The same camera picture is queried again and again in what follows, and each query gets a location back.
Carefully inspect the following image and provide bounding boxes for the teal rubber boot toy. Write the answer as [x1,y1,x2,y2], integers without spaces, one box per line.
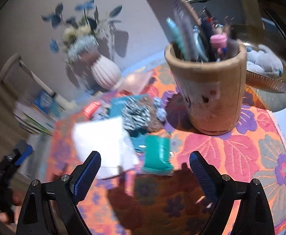
[141,135,174,176]

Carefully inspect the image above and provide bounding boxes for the floral orange table mat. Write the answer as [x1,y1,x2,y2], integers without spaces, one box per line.
[45,63,286,235]

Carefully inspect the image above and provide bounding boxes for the stack of books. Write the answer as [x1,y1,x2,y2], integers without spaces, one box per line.
[13,90,64,135]

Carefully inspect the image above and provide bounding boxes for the teal packet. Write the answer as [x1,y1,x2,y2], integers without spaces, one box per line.
[109,94,150,153]

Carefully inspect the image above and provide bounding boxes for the brown pen holder cup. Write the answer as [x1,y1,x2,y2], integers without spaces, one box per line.
[164,42,246,136]

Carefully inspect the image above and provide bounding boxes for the white desk lamp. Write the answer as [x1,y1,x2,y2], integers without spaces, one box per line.
[0,53,54,97]

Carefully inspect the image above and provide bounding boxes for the pink ribbed vase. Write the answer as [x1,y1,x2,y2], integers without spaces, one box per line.
[91,55,122,90]

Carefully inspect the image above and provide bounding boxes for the pink plastic bag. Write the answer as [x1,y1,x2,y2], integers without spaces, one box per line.
[117,70,153,95]

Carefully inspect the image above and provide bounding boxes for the ribbed glass bowl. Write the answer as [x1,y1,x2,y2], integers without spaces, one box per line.
[234,24,286,112]

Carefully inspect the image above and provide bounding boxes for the blue grey plush toy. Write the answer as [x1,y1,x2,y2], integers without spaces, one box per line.
[246,44,284,79]

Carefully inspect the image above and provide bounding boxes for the blue artificial flower bouquet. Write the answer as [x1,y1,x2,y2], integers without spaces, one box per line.
[41,0,123,65]

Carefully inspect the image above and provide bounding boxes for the pink capped pen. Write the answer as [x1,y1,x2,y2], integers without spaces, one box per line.
[210,33,228,60]

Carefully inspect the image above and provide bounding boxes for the teal pen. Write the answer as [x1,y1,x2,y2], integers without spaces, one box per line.
[166,18,185,58]

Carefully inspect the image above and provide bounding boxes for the black monitor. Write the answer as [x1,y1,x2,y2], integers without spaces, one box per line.
[186,0,263,29]

